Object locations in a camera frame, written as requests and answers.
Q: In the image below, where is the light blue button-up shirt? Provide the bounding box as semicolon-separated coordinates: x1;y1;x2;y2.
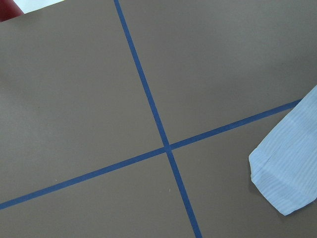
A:
249;88;317;216

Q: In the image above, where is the red cylinder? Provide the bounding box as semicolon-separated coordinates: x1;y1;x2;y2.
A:
0;0;24;22

